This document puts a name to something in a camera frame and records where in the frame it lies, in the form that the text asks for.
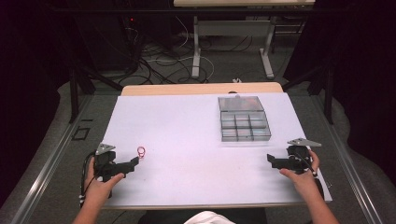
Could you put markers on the metal floor rail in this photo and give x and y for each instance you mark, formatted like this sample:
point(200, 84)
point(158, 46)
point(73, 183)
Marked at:
point(46, 169)
point(348, 165)

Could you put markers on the white table mat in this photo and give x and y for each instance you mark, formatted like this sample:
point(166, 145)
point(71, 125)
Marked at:
point(193, 149)

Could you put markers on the white metal frame desk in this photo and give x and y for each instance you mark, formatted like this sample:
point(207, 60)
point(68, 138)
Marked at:
point(233, 28)

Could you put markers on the black square floor frame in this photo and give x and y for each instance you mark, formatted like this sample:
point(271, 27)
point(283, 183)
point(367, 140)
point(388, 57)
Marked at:
point(81, 133)

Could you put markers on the person's right hand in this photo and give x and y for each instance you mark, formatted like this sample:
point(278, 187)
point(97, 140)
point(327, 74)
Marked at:
point(303, 182)

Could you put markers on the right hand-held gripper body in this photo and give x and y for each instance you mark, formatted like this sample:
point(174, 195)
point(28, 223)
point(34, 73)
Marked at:
point(299, 158)

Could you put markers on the red rubber band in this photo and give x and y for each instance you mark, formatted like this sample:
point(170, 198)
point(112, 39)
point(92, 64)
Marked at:
point(141, 152)

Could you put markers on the wooden table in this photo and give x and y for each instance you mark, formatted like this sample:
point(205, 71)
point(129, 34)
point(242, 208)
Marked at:
point(199, 89)

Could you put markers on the black metal stand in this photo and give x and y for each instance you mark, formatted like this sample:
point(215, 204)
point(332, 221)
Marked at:
point(77, 87)
point(323, 87)

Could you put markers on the clear plastic compartment box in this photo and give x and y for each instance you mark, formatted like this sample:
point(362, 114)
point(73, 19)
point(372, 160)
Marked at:
point(244, 123)

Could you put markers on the person's white shirt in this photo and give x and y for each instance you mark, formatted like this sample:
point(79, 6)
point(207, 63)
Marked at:
point(208, 218)

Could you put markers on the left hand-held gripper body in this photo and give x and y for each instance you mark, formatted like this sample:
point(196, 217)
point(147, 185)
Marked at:
point(106, 163)

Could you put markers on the person's left hand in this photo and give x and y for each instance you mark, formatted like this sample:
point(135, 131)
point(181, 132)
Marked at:
point(101, 188)

